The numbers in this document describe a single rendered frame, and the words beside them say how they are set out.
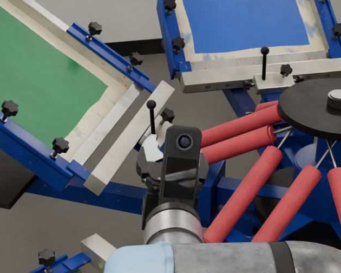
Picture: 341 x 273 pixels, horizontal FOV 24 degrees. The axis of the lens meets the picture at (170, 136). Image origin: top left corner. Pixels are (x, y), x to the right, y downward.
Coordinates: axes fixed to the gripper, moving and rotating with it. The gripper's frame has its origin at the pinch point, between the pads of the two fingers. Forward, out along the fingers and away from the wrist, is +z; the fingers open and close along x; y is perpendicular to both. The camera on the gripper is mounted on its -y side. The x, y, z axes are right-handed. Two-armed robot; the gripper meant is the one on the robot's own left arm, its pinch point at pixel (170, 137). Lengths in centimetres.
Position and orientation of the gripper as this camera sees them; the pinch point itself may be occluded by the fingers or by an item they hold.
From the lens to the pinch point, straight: 117.3
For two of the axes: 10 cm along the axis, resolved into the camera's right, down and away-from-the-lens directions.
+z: -0.3, -5.0, 8.6
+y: -1.4, 8.6, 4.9
